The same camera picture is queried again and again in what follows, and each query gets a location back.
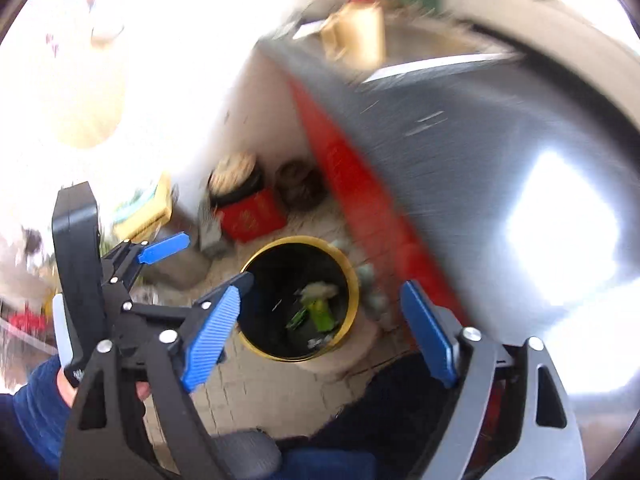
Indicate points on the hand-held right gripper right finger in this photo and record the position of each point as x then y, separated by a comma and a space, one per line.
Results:
430, 335

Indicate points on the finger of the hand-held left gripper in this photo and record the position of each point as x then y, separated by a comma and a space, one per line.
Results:
165, 249
155, 314

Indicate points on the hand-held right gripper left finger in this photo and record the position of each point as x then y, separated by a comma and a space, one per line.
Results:
210, 342

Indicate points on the black bin with gold rim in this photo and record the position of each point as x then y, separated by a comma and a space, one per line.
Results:
270, 280

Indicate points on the person's left hand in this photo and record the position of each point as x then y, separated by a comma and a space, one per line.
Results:
65, 387

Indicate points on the yellow green box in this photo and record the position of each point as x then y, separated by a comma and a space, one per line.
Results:
145, 210

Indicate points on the person's dark trouser leg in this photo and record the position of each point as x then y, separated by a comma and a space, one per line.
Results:
390, 410

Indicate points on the red box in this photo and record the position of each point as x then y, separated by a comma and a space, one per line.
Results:
250, 215

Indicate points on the black pot with beige contents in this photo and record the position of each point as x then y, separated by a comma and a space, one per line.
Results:
235, 175

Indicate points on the green yellow wrapper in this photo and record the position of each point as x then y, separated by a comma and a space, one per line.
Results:
320, 312

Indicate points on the white crumpled paper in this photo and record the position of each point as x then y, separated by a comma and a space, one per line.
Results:
317, 290

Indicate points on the brown round basket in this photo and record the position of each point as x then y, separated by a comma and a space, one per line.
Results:
300, 185

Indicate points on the beige sofa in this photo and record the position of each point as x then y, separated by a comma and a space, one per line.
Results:
565, 30

